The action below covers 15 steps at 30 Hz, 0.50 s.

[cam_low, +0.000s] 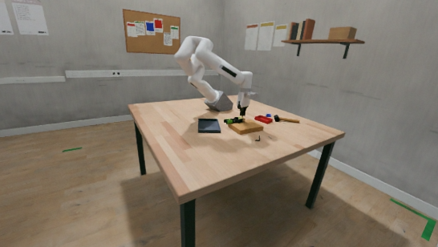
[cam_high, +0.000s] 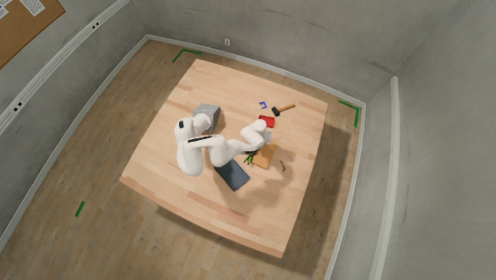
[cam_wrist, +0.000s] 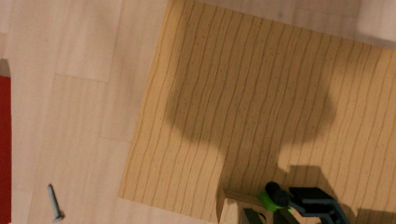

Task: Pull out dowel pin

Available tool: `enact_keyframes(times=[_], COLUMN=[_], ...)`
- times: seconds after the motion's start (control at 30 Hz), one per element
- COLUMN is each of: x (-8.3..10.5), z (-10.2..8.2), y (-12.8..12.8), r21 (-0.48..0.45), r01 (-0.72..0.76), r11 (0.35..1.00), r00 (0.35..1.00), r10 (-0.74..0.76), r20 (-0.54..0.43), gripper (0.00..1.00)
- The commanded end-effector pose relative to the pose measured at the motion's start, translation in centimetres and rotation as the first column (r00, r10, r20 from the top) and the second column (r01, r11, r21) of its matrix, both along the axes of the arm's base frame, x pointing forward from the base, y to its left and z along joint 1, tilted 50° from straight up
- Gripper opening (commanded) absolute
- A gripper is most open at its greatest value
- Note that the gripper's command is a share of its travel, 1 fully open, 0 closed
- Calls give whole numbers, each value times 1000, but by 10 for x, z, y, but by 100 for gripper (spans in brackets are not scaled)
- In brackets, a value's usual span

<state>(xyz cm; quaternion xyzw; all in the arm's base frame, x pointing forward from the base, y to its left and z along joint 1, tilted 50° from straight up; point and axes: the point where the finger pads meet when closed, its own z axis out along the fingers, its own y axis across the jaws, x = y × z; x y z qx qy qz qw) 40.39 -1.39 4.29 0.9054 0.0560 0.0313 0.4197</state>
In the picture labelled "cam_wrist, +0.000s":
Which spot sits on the light wooden board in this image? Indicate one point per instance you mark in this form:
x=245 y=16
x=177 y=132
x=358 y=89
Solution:
x=235 y=101

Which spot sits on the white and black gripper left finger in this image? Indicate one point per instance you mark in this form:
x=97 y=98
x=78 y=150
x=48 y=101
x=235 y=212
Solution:
x=250 y=217

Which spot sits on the grey nail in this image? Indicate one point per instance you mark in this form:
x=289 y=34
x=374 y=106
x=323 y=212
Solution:
x=54 y=206

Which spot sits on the red open tray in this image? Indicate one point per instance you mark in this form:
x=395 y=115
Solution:
x=5 y=151

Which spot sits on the small wooden block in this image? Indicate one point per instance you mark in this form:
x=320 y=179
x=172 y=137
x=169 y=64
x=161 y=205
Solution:
x=229 y=210

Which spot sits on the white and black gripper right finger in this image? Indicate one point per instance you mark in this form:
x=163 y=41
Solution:
x=284 y=216

